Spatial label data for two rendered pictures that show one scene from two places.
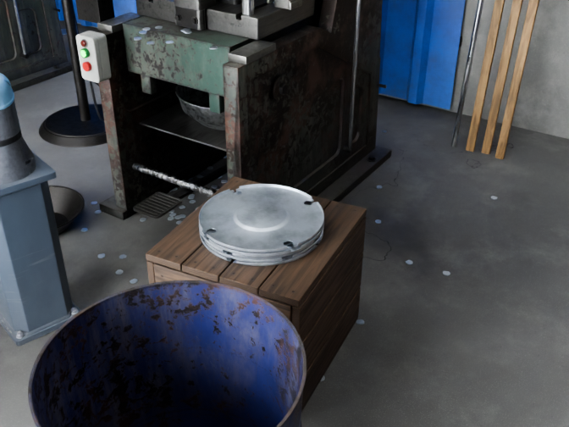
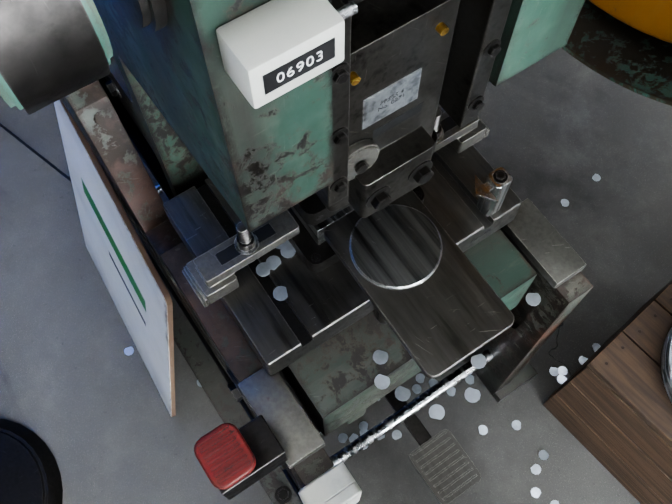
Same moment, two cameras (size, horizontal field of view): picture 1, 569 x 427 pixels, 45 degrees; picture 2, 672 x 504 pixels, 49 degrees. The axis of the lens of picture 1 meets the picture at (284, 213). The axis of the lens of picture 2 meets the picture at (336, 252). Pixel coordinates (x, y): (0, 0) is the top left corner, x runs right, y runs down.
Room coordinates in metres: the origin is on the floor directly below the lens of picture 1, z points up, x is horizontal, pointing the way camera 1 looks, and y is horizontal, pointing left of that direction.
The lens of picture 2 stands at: (1.90, 0.66, 1.69)
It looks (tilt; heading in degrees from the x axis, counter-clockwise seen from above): 66 degrees down; 294
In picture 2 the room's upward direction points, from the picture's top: 1 degrees counter-clockwise
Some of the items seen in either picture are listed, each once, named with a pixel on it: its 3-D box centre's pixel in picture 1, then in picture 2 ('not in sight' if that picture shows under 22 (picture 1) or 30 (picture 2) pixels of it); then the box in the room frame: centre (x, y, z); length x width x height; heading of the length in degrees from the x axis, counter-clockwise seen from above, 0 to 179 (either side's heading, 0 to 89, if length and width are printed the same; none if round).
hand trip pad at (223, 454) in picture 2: not in sight; (228, 459); (2.09, 0.58, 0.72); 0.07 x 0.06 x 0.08; 147
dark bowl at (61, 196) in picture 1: (38, 217); not in sight; (1.91, 0.80, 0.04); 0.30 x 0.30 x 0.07
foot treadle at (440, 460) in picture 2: (207, 179); (376, 373); (1.99, 0.26, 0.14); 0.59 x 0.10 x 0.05; 147
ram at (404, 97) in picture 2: not in sight; (365, 85); (2.07, 0.20, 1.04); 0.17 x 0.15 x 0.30; 147
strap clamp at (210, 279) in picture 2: not in sight; (240, 246); (2.19, 0.32, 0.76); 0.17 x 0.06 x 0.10; 57
